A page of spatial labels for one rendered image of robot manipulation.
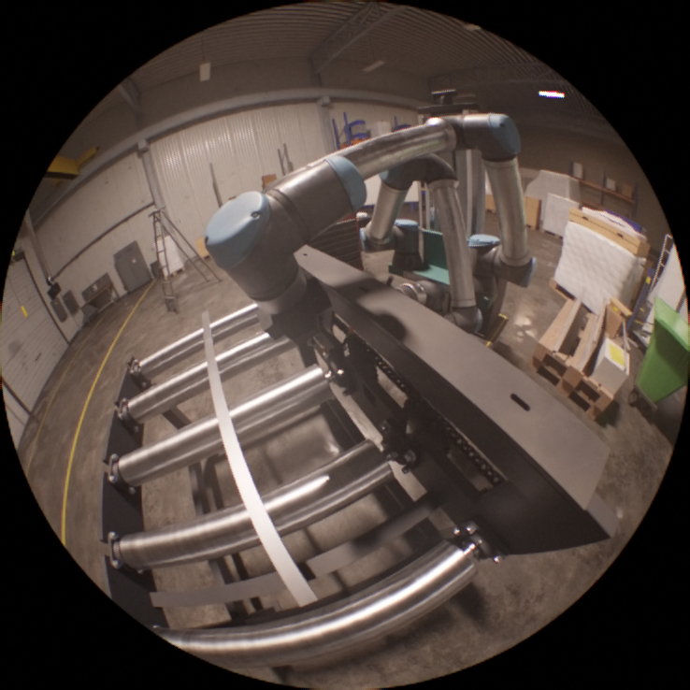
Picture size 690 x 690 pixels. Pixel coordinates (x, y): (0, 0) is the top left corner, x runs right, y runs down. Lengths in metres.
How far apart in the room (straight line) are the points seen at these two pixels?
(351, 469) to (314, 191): 0.47
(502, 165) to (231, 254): 0.70
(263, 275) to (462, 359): 0.27
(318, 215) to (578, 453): 0.40
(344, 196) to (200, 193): 10.27
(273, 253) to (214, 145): 10.63
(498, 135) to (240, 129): 10.69
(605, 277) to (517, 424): 3.24
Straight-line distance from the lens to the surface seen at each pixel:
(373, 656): 1.56
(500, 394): 0.28
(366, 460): 0.49
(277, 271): 0.29
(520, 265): 1.02
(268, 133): 11.18
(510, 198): 0.82
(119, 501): 0.97
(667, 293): 3.70
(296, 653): 0.55
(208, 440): 0.70
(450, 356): 0.30
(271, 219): 0.27
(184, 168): 10.77
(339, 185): 0.30
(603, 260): 3.44
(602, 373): 2.05
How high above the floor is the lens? 1.37
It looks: 40 degrees down
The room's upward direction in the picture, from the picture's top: 11 degrees counter-clockwise
